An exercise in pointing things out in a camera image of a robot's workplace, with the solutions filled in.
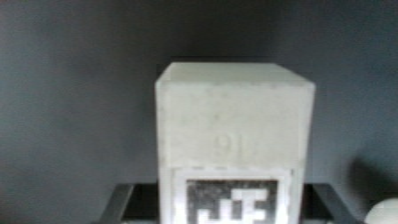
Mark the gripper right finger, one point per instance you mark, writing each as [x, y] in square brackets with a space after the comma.
[323, 208]

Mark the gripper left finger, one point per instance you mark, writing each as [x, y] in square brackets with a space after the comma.
[131, 207]

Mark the white leg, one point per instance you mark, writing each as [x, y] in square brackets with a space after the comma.
[382, 214]
[233, 122]

